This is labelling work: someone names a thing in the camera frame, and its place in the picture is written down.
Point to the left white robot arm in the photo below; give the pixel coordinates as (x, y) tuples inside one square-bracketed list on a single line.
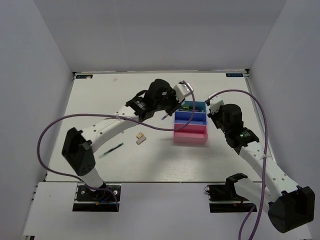
[(80, 145)]

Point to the pink container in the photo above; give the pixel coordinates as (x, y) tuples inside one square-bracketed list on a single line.
[(192, 134)]

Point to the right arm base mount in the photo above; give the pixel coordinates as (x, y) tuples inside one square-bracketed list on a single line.
[(221, 202)]

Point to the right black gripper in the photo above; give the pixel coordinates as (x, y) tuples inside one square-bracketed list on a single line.
[(213, 116)]

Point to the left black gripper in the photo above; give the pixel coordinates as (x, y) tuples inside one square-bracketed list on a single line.
[(176, 103)]

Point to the green pen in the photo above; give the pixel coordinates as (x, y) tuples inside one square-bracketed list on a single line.
[(110, 150)]

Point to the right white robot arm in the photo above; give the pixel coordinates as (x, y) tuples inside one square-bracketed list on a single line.
[(287, 204)]

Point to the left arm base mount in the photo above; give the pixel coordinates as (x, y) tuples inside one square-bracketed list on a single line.
[(103, 201)]

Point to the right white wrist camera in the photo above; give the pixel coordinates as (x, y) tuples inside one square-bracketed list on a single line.
[(214, 102)]

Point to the right corner label sticker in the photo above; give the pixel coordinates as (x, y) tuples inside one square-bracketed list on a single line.
[(234, 75)]

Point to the white eraser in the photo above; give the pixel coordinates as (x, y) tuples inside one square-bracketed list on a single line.
[(141, 140)]

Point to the corner label sticker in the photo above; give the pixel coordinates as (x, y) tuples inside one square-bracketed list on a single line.
[(84, 76), (234, 75)]

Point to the left corner label sticker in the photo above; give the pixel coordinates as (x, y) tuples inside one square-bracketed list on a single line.
[(84, 76)]

